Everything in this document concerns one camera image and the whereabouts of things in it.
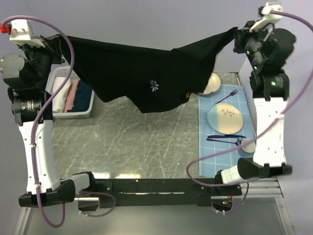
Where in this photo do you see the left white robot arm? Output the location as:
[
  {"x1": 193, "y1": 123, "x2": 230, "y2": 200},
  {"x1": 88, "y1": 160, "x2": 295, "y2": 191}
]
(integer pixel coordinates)
[{"x1": 0, "y1": 36, "x2": 97, "y2": 208}]

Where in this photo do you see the purple plastic fork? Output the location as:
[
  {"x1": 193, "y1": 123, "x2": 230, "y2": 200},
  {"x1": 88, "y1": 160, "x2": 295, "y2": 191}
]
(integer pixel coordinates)
[{"x1": 212, "y1": 88, "x2": 239, "y2": 105}]

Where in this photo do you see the navy rolled t-shirt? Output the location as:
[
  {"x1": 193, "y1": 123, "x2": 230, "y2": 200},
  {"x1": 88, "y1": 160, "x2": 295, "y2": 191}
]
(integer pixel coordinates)
[{"x1": 68, "y1": 81, "x2": 92, "y2": 113}]

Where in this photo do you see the white rolled t-shirt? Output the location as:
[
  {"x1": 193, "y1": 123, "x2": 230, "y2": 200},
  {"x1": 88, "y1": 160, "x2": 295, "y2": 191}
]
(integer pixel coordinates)
[{"x1": 52, "y1": 77, "x2": 71, "y2": 113}]

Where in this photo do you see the white plastic basket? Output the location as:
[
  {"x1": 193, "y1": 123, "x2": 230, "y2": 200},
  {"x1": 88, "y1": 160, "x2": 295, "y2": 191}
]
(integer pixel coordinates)
[{"x1": 46, "y1": 66, "x2": 95, "y2": 119}]

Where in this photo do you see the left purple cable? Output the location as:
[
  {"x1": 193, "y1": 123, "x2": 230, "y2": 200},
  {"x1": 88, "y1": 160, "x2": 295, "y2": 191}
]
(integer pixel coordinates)
[{"x1": 3, "y1": 15, "x2": 117, "y2": 228}]

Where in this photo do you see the cream divided dish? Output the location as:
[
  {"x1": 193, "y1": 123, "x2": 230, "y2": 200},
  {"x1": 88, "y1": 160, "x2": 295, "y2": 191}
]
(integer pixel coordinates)
[{"x1": 199, "y1": 73, "x2": 221, "y2": 95}]

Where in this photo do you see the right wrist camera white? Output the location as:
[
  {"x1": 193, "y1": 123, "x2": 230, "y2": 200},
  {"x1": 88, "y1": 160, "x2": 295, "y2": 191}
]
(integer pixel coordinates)
[{"x1": 249, "y1": 1, "x2": 283, "y2": 32}]

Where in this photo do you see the pink rolled t-shirt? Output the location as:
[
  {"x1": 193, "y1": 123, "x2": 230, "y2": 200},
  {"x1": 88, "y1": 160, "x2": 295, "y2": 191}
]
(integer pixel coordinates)
[{"x1": 64, "y1": 79, "x2": 80, "y2": 113}]

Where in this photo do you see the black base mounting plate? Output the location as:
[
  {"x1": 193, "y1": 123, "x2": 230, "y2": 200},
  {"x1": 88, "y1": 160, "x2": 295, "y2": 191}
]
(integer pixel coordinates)
[{"x1": 67, "y1": 178, "x2": 243, "y2": 209}]

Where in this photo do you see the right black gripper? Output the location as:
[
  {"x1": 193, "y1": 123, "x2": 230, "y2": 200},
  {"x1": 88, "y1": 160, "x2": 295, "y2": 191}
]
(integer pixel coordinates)
[{"x1": 233, "y1": 20, "x2": 271, "y2": 71}]

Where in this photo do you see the blue grey cup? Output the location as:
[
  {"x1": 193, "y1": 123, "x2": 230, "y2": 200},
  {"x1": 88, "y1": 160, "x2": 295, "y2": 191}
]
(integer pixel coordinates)
[{"x1": 237, "y1": 138, "x2": 256, "y2": 157}]

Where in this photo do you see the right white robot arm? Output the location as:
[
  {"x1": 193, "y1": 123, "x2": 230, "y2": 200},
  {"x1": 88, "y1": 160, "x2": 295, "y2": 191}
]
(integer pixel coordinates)
[{"x1": 214, "y1": 21, "x2": 296, "y2": 195}]

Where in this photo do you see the blue grid placemat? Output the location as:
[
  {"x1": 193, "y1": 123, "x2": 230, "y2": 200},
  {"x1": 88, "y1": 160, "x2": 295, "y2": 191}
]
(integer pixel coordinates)
[{"x1": 198, "y1": 84, "x2": 260, "y2": 177}]

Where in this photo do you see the purple plastic knife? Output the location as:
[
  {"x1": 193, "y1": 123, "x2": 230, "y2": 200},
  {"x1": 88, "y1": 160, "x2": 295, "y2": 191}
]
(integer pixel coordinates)
[{"x1": 207, "y1": 135, "x2": 246, "y2": 139}]

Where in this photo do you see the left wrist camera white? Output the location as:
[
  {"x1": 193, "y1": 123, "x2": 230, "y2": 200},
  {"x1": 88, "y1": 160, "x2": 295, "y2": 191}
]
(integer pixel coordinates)
[{"x1": 0, "y1": 19, "x2": 45, "y2": 47}]

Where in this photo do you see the black daisy t-shirt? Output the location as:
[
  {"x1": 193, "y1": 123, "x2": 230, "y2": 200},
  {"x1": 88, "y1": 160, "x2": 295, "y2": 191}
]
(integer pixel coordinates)
[{"x1": 57, "y1": 27, "x2": 237, "y2": 113}]

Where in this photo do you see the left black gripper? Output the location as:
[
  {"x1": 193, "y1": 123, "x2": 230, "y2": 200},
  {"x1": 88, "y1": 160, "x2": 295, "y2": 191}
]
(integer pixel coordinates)
[{"x1": 17, "y1": 34, "x2": 64, "y2": 91}]

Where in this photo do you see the cream and blue plate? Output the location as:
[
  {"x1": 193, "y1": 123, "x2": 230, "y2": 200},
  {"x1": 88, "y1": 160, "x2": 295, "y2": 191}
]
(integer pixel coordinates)
[{"x1": 206, "y1": 103, "x2": 244, "y2": 135}]

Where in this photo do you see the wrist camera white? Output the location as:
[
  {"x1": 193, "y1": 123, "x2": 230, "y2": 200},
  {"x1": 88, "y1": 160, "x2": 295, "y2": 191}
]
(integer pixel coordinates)
[
  {"x1": 0, "y1": 19, "x2": 45, "y2": 47},
  {"x1": 249, "y1": 1, "x2": 283, "y2": 32}
]

